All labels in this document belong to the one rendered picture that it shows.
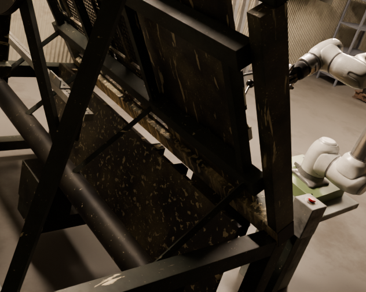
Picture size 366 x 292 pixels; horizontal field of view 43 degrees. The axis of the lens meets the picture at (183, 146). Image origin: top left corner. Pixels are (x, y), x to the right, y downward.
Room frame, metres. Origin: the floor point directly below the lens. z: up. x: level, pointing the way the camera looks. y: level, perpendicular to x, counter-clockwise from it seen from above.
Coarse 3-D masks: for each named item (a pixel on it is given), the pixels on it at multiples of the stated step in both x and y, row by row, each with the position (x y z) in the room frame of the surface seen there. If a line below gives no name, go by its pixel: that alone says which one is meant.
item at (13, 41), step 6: (12, 36) 2.84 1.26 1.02; (12, 42) 2.76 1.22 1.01; (18, 42) 2.77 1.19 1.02; (18, 48) 2.69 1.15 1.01; (24, 48) 2.70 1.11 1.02; (24, 54) 2.61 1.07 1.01; (30, 54) 2.62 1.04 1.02; (30, 60) 2.54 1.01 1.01; (54, 90) 2.28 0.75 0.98; (60, 90) 2.24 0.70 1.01; (66, 90) 2.24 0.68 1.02; (60, 96) 2.23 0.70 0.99; (66, 96) 2.18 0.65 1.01; (66, 102) 2.18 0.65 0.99; (90, 114) 2.05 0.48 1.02; (84, 120) 2.03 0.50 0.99; (90, 120) 2.05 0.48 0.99
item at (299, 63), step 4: (292, 64) 1.96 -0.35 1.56; (296, 64) 1.94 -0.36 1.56; (300, 64) 1.94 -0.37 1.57; (304, 64) 1.94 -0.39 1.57; (292, 68) 1.92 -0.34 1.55; (296, 68) 1.92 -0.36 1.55; (300, 68) 1.94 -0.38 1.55; (304, 68) 1.93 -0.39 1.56; (308, 68) 1.94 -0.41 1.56; (292, 72) 1.91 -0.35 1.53; (296, 72) 1.93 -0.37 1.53; (300, 72) 1.93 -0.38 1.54; (304, 72) 1.93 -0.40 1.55; (308, 72) 1.94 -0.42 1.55; (296, 76) 1.94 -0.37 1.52; (300, 76) 1.94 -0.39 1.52; (304, 76) 1.93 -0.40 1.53
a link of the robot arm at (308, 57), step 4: (304, 56) 1.98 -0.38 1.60; (308, 56) 1.97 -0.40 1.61; (312, 56) 1.97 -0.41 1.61; (316, 56) 1.98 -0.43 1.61; (300, 60) 1.98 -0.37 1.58; (304, 60) 1.96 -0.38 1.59; (308, 60) 1.95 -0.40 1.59; (312, 60) 1.96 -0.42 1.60; (316, 60) 1.96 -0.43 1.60; (308, 64) 1.95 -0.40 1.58; (312, 64) 1.95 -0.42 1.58; (316, 64) 1.96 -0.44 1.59; (320, 64) 1.97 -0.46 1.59; (312, 68) 1.94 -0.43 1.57; (316, 68) 1.96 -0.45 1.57; (312, 72) 1.95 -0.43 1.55
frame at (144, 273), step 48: (0, 96) 2.62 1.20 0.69; (96, 96) 2.75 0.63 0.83; (0, 144) 2.93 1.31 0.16; (48, 144) 2.16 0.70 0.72; (96, 144) 2.67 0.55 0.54; (144, 144) 2.32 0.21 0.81; (96, 192) 1.86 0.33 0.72; (144, 192) 2.25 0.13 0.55; (192, 192) 1.99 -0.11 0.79; (144, 240) 2.16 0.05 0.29; (192, 240) 1.92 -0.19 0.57; (240, 240) 1.72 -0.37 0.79; (0, 288) 1.07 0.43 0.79; (96, 288) 1.19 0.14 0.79; (144, 288) 1.28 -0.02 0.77; (192, 288) 1.85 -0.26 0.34; (240, 288) 1.86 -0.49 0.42
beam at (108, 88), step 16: (112, 96) 2.92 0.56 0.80; (128, 112) 2.79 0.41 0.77; (144, 128) 2.66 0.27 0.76; (160, 128) 2.49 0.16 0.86; (176, 144) 2.35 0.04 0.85; (192, 160) 2.23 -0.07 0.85; (208, 176) 2.13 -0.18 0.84; (224, 192) 2.06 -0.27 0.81; (240, 208) 1.97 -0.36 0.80; (256, 208) 1.91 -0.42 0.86; (256, 224) 1.90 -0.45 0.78; (288, 224) 1.82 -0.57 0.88
